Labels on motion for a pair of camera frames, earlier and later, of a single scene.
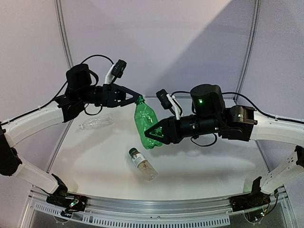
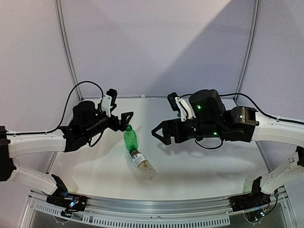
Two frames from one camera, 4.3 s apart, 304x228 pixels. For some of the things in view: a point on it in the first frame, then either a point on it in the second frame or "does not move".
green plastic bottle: [145, 118] -> [130, 136]
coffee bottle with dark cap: [149, 173] does not move
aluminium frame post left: [59, 11] does not move
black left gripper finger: [118, 96] -> [125, 117]
